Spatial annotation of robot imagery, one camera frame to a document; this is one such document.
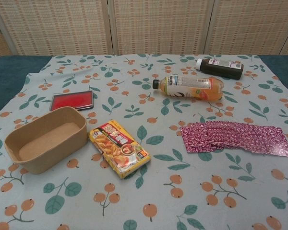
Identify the yellow curry roux box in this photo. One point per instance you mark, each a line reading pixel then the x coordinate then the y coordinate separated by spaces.
pixel 121 149

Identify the orange juice plastic bottle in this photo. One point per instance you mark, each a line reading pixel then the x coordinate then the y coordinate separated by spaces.
pixel 189 88

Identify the red ink pad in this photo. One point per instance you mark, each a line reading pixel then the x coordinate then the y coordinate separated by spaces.
pixel 70 101

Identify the floral fruit print tablecloth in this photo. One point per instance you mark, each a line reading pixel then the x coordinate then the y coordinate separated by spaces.
pixel 144 191

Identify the dark brown sauce bottle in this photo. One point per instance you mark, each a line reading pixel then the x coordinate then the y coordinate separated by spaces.
pixel 220 67

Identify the brown paper oval box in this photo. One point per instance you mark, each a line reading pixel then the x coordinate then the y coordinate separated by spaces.
pixel 48 153

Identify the teal table cover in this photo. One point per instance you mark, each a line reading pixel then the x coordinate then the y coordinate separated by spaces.
pixel 7 76

